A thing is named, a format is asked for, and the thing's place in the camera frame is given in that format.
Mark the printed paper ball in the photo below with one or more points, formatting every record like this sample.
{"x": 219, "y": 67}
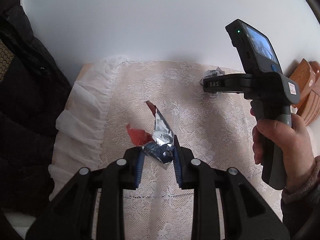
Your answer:
{"x": 212, "y": 76}

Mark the grey sleeve forearm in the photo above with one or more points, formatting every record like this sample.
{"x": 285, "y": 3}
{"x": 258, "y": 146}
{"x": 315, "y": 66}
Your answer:
{"x": 298, "y": 206}

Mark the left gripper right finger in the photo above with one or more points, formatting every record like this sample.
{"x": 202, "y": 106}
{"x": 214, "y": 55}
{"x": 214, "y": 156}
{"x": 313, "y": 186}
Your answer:
{"x": 226, "y": 205}

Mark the black clothing pile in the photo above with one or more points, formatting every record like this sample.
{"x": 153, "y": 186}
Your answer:
{"x": 33, "y": 94}

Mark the silver red foil wrapper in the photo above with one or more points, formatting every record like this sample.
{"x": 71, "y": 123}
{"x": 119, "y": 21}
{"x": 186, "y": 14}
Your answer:
{"x": 159, "y": 145}

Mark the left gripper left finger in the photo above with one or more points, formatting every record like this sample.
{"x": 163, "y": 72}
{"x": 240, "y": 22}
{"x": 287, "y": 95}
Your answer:
{"x": 91, "y": 201}

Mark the person right hand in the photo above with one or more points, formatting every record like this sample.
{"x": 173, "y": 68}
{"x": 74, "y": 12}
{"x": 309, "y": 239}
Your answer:
{"x": 294, "y": 141}

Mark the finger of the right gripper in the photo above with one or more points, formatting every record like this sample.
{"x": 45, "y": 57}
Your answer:
{"x": 230, "y": 83}

